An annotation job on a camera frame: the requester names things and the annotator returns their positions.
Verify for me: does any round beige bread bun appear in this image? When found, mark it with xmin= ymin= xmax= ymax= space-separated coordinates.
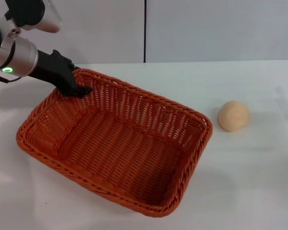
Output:
xmin=217 ymin=100 xmax=251 ymax=132

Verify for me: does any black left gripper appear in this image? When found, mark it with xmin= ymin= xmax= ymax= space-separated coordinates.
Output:
xmin=29 ymin=49 xmax=93 ymax=99

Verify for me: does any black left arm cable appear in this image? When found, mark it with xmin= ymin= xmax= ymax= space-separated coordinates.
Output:
xmin=0 ymin=73 xmax=23 ymax=83

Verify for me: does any orange woven rectangular basket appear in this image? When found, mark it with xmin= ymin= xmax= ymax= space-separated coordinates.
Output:
xmin=15 ymin=68 xmax=214 ymax=218

